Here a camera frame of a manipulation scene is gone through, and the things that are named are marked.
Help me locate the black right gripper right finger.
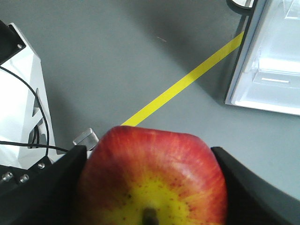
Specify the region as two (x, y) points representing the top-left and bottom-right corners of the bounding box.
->
(212, 147), (300, 225)

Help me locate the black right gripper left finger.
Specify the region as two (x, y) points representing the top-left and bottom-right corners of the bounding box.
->
(0, 146), (87, 225)

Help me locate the red yellow apple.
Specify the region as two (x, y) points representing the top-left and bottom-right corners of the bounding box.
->
(70, 126), (228, 225)

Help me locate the dark grey refrigerator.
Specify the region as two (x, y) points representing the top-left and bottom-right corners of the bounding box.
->
(225, 0), (300, 115)

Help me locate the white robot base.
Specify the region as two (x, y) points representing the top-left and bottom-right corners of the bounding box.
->
(0, 22), (62, 169)

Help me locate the silver floor plate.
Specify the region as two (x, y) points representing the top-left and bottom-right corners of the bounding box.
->
(72, 128), (99, 151)

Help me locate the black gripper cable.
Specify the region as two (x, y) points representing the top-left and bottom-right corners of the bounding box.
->
(0, 65), (70, 158)

